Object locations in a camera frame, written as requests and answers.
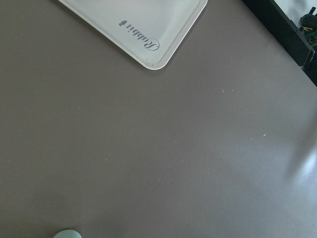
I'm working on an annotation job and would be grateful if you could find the green plastic cup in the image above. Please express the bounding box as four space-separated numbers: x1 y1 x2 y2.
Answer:
53 229 82 238

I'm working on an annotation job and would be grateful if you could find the white rabbit tray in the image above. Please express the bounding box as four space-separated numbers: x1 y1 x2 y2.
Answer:
61 0 208 70

